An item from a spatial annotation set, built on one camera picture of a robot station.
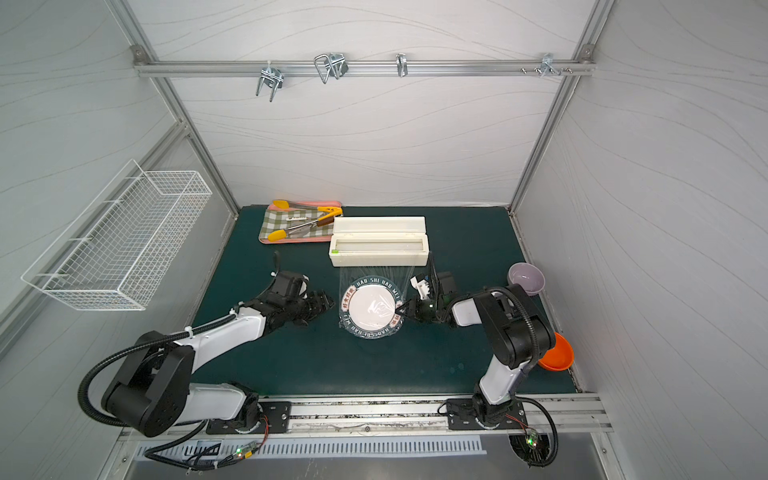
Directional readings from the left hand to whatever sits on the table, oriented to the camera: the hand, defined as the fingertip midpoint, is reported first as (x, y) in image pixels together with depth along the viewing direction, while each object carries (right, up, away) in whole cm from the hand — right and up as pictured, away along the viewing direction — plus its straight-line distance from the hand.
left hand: (331, 307), depth 88 cm
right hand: (+20, -2, +4) cm, 20 cm away
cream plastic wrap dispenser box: (+12, +19, +13) cm, 26 cm away
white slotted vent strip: (+35, -29, -18) cm, 49 cm away
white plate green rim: (+11, -1, +3) cm, 11 cm away
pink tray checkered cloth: (-18, +27, +27) cm, 42 cm away
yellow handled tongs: (-9, +31, +29) cm, 44 cm away
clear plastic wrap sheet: (+20, +9, +7) cm, 23 cm away
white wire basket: (-46, +18, -20) cm, 53 cm away
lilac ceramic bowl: (+63, +8, +8) cm, 64 cm away
